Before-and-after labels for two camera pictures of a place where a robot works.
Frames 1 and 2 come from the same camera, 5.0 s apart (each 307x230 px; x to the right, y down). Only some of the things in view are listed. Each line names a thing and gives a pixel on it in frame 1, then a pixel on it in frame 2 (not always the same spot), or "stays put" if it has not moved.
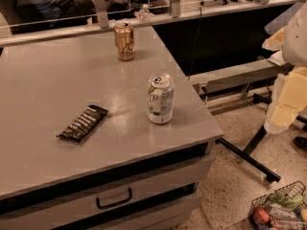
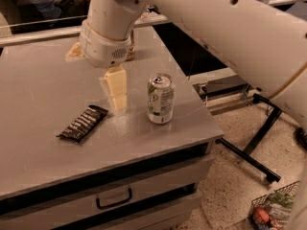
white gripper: (296, 38) -> (103, 51)
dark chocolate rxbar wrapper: (84, 124) stays put
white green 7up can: (160, 99) stays put
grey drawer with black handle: (62, 211) stays put
